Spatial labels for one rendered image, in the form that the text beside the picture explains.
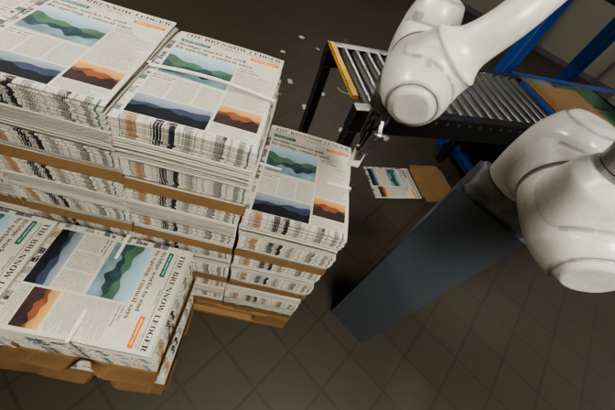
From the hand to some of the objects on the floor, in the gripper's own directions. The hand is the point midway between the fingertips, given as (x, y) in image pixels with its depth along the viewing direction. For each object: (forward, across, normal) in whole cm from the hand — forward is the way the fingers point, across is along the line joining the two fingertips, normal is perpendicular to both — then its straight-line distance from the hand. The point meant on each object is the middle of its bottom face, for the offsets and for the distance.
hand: (357, 156), depth 85 cm
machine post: (+97, -172, +174) cm, 264 cm away
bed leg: (+96, -96, -7) cm, 136 cm away
